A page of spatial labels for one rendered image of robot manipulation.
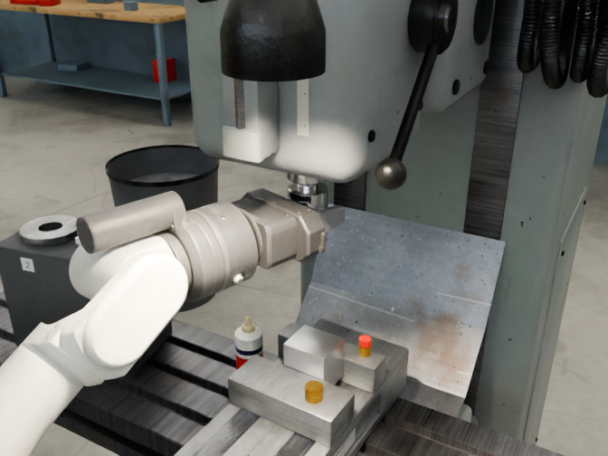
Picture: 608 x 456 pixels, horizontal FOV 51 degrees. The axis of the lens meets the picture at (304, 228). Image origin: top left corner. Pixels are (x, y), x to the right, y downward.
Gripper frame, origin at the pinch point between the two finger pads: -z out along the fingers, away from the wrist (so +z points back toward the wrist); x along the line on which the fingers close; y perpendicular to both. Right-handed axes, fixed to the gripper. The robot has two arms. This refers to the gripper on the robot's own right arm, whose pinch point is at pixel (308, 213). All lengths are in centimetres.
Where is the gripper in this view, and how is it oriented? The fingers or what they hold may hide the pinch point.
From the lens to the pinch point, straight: 74.7
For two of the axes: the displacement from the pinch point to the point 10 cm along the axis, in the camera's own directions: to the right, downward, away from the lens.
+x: -6.8, -3.1, 6.6
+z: -7.3, 2.8, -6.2
